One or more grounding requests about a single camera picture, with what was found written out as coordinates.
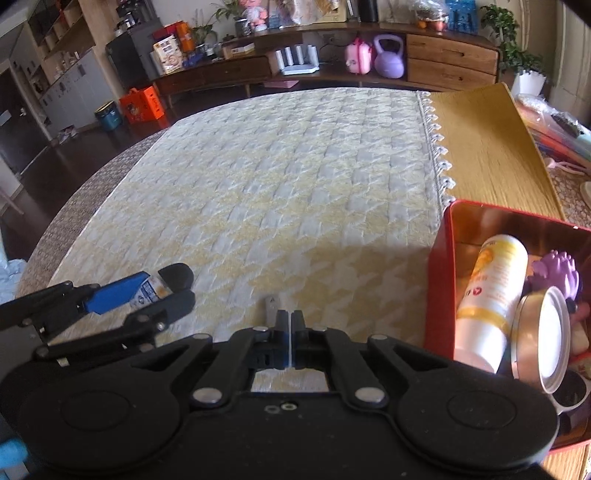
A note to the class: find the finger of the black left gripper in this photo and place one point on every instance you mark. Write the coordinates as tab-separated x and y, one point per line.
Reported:
139	327

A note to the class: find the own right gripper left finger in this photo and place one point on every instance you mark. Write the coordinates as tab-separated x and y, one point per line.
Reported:
232	365

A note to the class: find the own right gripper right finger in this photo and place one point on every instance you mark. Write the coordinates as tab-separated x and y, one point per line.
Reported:
332	352

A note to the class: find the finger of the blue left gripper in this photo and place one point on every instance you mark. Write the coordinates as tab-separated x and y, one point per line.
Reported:
62	305

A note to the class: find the small clear blue-label box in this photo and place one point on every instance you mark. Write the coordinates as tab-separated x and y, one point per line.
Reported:
151	290

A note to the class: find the white yellow bottle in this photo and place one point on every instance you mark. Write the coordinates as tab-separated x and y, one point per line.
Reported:
486	311

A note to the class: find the red metal tin box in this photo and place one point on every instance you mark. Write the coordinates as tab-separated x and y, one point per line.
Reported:
465	227

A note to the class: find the brown tape roll tin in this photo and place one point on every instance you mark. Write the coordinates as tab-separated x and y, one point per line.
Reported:
541	340

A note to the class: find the blue gloved left hand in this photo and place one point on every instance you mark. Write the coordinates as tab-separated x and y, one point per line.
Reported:
12	453

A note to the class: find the cream quilted table cloth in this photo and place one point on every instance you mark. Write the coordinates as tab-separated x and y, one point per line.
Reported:
328	199

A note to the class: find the teal bucket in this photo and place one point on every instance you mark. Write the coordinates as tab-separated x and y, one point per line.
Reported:
108	116

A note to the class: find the orange gift box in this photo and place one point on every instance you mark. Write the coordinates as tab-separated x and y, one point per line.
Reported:
141	105

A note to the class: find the purple flower toy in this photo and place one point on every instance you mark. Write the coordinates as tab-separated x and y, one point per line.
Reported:
557	269

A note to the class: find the snack box on cabinet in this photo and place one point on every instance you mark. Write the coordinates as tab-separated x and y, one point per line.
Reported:
168	55

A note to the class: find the black mini fridge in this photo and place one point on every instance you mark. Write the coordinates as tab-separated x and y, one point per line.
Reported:
130	55

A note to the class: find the white wifi router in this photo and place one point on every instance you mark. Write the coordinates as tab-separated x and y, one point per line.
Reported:
300	59

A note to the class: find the purple kettlebell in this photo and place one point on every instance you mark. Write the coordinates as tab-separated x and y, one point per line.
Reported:
389	64

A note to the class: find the pink toy backpack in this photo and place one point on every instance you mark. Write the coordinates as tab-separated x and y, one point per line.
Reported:
359	57

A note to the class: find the wooden tv cabinet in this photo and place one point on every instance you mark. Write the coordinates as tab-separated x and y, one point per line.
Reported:
434	61

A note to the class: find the pink doll figure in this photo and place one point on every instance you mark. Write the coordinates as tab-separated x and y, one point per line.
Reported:
255	14

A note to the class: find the black speaker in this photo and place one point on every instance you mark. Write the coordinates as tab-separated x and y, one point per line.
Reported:
368	11

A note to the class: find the green potted tree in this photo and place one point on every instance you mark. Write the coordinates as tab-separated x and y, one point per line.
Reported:
527	67

